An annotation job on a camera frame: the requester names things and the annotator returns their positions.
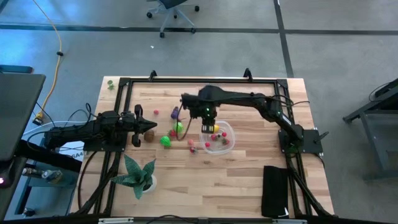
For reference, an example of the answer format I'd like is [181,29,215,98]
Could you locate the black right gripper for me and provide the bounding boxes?
[181,92,218,134]

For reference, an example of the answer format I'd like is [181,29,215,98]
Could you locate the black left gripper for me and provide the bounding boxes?
[119,104,158,147]

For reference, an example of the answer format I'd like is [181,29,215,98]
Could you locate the clear plastic tupperware container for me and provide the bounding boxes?
[198,120,236,156]

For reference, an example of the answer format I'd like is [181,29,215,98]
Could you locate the green leafy potted plant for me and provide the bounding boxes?
[111,154,157,200]

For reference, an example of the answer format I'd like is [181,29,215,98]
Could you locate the white plant pot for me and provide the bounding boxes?
[141,174,158,194]

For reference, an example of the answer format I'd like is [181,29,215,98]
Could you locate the white paper sheet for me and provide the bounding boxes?
[58,139,88,162]

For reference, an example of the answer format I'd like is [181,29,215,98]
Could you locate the black cloth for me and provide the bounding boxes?
[261,165,290,218]

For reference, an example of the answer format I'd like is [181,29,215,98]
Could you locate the black desk support beam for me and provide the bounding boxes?
[15,139,83,174]

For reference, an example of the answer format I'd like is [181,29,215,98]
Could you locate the silver and blue device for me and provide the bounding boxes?
[21,167,63,184]

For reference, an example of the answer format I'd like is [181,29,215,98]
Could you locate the office chair with castors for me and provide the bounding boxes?
[146,0,200,39]

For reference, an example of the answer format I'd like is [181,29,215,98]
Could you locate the dark grey desk top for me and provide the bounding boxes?
[0,73,47,162]

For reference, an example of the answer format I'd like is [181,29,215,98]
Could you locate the dark shelf board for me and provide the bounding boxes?
[0,64,34,75]

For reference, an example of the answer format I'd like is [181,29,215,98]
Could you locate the grey side table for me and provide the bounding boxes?
[343,77,398,181]

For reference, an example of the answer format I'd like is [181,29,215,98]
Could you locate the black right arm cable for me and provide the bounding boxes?
[175,102,193,141]

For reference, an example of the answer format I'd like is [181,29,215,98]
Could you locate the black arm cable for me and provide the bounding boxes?
[63,102,103,131]
[175,102,193,141]

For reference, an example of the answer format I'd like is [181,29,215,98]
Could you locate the black aluminium rig frame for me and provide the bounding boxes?
[70,68,335,218]

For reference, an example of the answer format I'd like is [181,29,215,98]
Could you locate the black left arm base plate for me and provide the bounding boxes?
[82,136,128,152]

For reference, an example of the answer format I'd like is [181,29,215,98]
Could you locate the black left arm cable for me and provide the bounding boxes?
[63,102,103,131]

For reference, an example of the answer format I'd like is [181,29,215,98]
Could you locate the black cable bundle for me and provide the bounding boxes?
[76,151,100,210]

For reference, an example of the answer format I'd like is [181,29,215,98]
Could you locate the white cable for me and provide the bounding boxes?
[22,120,91,138]

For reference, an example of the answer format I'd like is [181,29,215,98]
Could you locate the grey metal bracket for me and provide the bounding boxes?
[98,217,134,224]
[272,218,308,224]

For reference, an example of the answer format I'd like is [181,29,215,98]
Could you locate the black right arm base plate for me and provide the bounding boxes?
[278,129,324,155]

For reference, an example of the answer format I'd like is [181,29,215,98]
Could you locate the yellow floor cable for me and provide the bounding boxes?
[32,0,63,121]

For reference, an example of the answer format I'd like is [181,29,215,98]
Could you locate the thin black cable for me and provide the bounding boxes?
[366,81,392,103]

